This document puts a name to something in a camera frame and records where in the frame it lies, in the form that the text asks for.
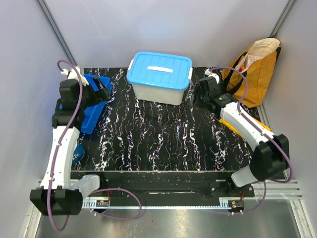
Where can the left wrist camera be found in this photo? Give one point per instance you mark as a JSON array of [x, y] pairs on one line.
[[71, 74]]

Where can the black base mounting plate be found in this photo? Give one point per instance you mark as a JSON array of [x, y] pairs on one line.
[[171, 189]]

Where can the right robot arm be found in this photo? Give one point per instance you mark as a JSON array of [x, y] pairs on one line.
[[270, 152]]

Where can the yellow test tube rack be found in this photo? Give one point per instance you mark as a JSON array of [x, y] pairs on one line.
[[222, 121]]

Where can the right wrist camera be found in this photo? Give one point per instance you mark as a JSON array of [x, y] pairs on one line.
[[210, 73]]

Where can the light blue plastic lid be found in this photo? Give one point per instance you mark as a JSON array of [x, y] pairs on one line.
[[160, 70]]

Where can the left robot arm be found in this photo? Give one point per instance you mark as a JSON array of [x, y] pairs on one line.
[[56, 194]]

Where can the white plastic tub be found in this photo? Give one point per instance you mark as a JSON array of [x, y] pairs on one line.
[[158, 95]]

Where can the yellow canvas tote bag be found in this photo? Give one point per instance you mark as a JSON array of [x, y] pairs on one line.
[[255, 80]]

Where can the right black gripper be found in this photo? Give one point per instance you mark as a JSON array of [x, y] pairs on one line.
[[197, 91]]

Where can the box inside tote bag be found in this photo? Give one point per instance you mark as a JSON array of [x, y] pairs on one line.
[[247, 61]]

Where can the blue divided organizer tray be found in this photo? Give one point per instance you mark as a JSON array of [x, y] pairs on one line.
[[86, 117]]

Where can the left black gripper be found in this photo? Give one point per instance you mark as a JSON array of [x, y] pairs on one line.
[[102, 95]]

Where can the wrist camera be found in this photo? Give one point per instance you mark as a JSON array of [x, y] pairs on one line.
[[210, 73], [71, 74]]

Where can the white tape roll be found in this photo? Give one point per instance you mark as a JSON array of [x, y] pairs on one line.
[[78, 154]]

